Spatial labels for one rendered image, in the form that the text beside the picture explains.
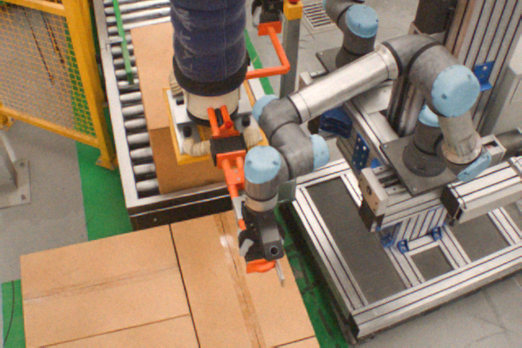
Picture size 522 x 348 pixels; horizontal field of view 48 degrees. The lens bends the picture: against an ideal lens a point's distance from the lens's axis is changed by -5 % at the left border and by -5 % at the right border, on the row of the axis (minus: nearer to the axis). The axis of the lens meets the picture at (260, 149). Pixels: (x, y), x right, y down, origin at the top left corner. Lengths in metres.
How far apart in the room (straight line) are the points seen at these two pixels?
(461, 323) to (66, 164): 2.19
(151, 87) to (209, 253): 0.66
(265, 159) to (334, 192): 1.67
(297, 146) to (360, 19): 0.90
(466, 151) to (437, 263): 1.14
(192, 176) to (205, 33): 0.89
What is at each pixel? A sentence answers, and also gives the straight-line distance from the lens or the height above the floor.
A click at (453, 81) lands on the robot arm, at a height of 1.63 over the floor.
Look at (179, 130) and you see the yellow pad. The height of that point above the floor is 1.10.
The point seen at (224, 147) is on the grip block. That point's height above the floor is 1.22.
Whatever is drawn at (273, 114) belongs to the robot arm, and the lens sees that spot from 1.38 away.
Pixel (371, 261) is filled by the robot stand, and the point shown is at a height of 0.21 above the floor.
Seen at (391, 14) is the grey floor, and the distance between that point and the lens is 4.38.
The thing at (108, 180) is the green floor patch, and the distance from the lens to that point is 3.28.
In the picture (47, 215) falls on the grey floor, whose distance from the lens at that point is 3.23.
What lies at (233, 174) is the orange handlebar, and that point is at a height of 1.21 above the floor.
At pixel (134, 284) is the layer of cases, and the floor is 0.54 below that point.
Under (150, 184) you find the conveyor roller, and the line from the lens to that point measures 2.52.
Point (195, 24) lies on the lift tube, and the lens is 1.63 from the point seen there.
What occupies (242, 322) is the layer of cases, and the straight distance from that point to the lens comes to 2.18.
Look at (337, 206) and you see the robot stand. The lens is 2.87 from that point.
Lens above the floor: 2.53
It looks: 49 degrees down
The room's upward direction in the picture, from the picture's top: 2 degrees clockwise
